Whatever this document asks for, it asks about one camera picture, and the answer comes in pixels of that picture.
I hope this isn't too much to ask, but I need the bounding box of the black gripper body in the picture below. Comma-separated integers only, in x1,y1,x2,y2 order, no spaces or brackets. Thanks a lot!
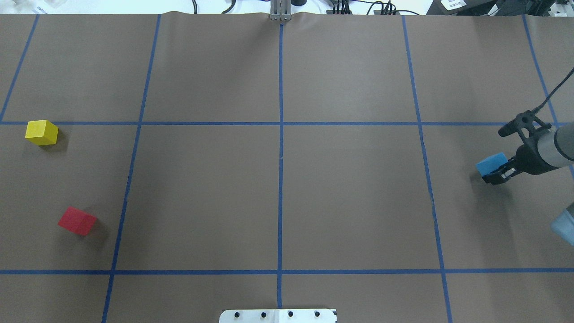
510,143,550,176

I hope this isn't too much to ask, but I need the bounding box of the blue cube block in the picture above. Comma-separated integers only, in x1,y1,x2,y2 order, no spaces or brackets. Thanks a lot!
476,153,504,176

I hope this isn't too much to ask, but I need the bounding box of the red cube block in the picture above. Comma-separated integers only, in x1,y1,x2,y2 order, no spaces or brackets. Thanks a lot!
57,206,98,236

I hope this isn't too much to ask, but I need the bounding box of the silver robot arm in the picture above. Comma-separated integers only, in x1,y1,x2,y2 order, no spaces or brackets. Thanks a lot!
476,123,574,185

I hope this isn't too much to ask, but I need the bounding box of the yellow cube block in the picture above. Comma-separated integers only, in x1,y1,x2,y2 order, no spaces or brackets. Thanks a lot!
25,119,59,146

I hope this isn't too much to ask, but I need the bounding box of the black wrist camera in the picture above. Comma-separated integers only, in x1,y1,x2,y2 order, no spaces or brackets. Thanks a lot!
498,110,552,137

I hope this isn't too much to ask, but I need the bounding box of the aluminium frame post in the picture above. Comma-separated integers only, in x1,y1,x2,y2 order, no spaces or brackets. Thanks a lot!
269,0,292,22

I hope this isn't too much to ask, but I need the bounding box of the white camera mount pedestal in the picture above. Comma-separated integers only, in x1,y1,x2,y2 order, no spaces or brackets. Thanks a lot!
219,308,338,323

